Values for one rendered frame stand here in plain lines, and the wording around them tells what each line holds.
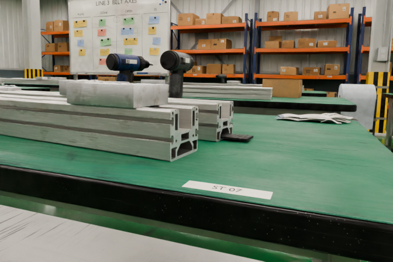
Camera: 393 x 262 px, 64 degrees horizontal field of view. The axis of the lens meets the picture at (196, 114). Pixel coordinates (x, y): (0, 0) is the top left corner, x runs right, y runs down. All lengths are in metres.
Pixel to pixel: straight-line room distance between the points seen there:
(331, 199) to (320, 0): 11.12
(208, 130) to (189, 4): 11.69
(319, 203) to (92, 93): 0.41
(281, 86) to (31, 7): 7.65
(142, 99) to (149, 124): 0.05
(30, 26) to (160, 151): 9.06
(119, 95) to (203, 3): 11.60
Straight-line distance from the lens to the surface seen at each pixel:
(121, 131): 0.57
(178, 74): 0.97
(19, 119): 0.78
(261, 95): 2.28
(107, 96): 0.58
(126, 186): 0.43
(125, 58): 1.13
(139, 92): 0.55
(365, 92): 4.26
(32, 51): 9.23
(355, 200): 0.42
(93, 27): 4.47
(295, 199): 0.39
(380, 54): 6.35
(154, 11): 4.02
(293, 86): 2.68
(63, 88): 0.95
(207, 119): 0.68
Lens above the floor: 0.92
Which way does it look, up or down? 6 degrees down
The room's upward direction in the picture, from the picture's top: 1 degrees clockwise
